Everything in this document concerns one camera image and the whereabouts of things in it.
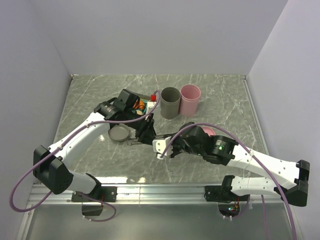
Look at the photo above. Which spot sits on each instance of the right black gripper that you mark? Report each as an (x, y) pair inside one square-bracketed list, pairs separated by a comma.
[(175, 151)]

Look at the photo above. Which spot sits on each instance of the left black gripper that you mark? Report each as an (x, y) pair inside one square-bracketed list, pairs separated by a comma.
[(146, 131)]

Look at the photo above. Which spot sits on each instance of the metal serving tongs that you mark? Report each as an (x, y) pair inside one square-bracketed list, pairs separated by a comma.
[(134, 141)]

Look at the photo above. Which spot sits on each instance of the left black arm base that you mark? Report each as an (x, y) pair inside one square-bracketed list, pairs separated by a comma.
[(97, 193)]

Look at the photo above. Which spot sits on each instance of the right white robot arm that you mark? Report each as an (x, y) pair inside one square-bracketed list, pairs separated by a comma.
[(275, 177)]

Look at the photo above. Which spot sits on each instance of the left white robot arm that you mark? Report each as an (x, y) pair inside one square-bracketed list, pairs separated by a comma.
[(51, 164)]

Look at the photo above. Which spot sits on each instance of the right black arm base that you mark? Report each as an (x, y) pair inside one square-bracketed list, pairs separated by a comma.
[(230, 205)]

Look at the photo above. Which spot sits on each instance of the pink round lid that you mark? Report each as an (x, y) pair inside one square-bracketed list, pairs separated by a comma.
[(209, 131)]

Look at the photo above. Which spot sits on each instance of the grey round lid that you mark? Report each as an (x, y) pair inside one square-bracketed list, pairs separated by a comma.
[(119, 133)]

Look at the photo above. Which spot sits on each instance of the orange fried food piece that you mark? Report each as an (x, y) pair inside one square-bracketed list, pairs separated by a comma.
[(139, 105)]

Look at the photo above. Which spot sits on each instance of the square teal ceramic plate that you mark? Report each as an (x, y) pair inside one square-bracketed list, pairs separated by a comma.
[(145, 99)]

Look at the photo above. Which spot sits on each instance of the grey cylindrical container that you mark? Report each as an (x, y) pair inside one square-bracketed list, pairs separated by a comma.
[(170, 103)]

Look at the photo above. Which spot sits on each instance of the pink cylindrical container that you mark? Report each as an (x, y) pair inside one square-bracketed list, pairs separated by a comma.
[(190, 96)]

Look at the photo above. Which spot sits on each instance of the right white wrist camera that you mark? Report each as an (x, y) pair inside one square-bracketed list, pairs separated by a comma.
[(159, 145)]

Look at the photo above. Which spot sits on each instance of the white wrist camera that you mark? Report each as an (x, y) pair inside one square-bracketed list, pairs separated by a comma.
[(159, 145), (151, 103)]

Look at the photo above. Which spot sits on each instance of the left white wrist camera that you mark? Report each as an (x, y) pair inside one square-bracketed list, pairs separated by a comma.
[(151, 103)]

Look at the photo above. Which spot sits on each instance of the aluminium mounting rail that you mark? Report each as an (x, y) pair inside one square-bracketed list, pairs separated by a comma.
[(151, 212)]

